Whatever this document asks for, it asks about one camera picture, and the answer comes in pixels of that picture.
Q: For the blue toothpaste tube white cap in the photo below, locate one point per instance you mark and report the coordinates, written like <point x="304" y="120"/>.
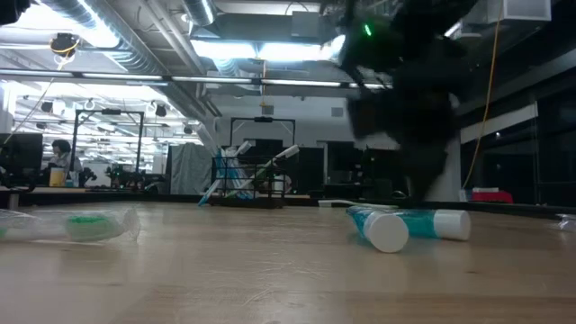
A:
<point x="452" y="224"/>
<point x="387" y="231"/>

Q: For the long ceiling light bar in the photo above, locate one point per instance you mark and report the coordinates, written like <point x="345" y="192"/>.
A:
<point x="121" y="76"/>

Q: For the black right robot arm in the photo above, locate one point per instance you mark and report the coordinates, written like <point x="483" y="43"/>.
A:
<point x="405" y="36"/>

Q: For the white ceiling vent unit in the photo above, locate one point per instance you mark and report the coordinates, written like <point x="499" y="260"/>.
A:
<point x="517" y="11"/>

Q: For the tall black gantry frame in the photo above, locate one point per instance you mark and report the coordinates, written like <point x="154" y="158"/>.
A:
<point x="108" y="111"/>

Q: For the white flat box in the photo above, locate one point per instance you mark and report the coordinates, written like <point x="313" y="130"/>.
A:
<point x="485" y="189"/>

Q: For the packaged green toothbrush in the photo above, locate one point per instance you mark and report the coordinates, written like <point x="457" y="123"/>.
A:
<point x="90" y="225"/>

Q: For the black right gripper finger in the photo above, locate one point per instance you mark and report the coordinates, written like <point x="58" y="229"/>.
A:
<point x="432" y="166"/>
<point x="414" y="171"/>

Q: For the silver spiral air duct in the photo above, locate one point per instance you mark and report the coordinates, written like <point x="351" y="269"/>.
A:
<point x="126" y="49"/>

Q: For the blue white toothbrush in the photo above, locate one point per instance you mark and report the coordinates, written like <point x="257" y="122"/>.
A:
<point x="243" y="147"/>

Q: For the red box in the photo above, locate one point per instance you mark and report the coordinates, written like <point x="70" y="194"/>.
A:
<point x="492" y="198"/>

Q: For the black monitor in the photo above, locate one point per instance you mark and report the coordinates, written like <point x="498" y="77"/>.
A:
<point x="22" y="150"/>

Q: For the square wall vent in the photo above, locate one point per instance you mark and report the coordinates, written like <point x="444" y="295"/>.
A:
<point x="337" y="112"/>
<point x="267" y="110"/>

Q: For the gray hanging cloth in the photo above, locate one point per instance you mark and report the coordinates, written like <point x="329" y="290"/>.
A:
<point x="189" y="168"/>

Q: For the clear plastic wrapper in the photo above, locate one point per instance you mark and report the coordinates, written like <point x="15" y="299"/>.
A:
<point x="567" y="222"/>

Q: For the black partition panel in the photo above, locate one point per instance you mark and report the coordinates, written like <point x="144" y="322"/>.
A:
<point x="342" y="171"/>

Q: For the yellow plastic tub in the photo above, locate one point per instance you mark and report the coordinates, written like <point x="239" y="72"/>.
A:
<point x="56" y="177"/>

